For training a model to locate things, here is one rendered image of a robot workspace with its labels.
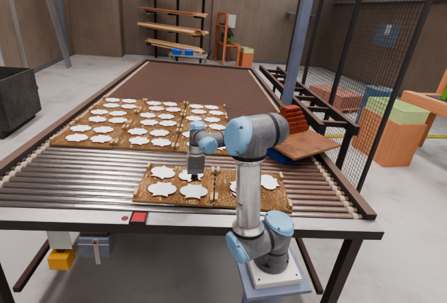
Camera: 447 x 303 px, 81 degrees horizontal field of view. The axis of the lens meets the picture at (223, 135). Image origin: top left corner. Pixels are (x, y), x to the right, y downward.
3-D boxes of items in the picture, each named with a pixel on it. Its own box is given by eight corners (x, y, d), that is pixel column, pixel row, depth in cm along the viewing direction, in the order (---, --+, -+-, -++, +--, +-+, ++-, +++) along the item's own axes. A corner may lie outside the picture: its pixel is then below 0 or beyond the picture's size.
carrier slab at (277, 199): (292, 214, 137) (293, 211, 136) (213, 206, 136) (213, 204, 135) (280, 176, 168) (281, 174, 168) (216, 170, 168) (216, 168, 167)
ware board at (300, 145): (340, 146, 195) (341, 144, 194) (294, 160, 168) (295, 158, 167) (291, 122, 231) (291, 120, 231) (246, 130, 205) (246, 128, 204)
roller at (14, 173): (340, 195, 164) (342, 189, 161) (4, 181, 146) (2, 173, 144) (336, 190, 168) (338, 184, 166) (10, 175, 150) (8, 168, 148)
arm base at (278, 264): (295, 270, 107) (300, 254, 103) (261, 278, 103) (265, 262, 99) (278, 240, 120) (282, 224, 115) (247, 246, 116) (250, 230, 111)
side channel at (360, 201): (372, 228, 142) (378, 214, 138) (361, 228, 141) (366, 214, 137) (253, 73, 508) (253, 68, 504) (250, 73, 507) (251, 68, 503)
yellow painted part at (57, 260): (68, 270, 129) (60, 234, 119) (49, 270, 128) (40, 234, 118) (76, 256, 136) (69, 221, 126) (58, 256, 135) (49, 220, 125)
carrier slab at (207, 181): (212, 207, 135) (213, 205, 134) (132, 202, 133) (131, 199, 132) (213, 171, 167) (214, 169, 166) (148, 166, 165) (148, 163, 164)
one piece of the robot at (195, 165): (203, 141, 137) (201, 167, 144) (186, 141, 135) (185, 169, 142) (207, 150, 129) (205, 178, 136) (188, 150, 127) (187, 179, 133)
